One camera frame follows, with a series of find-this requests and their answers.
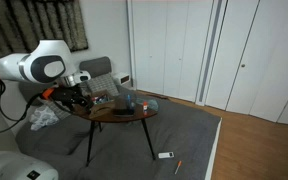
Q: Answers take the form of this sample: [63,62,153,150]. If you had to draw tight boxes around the blue cup on table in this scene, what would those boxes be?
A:
[118,94,137,111]

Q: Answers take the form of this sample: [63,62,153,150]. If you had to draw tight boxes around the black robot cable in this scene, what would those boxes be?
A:
[0,68,52,135]

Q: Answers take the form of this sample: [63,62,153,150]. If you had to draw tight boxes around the coloured markers pile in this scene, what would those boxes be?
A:
[92,95,110,104]

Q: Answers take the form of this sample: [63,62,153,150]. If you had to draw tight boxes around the white nightstand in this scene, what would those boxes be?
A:
[111,71,133,89]

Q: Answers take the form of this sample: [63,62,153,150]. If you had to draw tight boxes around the white remote control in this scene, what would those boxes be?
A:
[157,151,175,160]

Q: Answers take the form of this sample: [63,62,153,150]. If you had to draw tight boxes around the orange pen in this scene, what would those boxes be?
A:
[173,160,183,176]

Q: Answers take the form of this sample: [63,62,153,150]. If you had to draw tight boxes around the round wooden table black legs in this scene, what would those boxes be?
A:
[73,93,159,168]

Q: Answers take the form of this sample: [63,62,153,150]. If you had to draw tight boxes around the teal crumpled cloth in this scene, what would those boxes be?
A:
[135,96,160,113]

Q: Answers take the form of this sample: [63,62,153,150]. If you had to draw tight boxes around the plain white closet doors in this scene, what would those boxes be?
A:
[131,0,215,103]

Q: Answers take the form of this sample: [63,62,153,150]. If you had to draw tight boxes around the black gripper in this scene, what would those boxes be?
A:
[51,86,96,111]

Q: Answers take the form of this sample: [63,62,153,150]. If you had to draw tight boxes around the open cardboard box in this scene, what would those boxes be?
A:
[89,89,117,119]

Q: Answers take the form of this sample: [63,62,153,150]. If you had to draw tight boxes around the grey headboard cushion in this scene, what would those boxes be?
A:
[18,81,52,108]
[79,56,113,80]

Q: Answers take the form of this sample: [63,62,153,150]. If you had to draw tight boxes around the shaggy striped wall hanging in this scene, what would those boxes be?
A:
[0,0,90,60]

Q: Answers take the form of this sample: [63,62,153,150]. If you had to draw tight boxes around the white crumpled cloth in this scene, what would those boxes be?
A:
[29,105,60,131]

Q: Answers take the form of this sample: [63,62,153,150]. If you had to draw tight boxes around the grey patterned pillow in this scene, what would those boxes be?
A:
[85,73,120,98]
[44,99,72,121]

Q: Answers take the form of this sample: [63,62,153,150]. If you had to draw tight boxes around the black flat case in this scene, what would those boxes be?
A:
[113,107,136,118]

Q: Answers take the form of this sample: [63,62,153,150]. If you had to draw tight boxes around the white closet doors with knobs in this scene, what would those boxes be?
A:
[205,0,288,128]

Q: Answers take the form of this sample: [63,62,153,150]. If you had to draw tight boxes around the grey bed cover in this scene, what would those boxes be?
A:
[15,84,223,180]

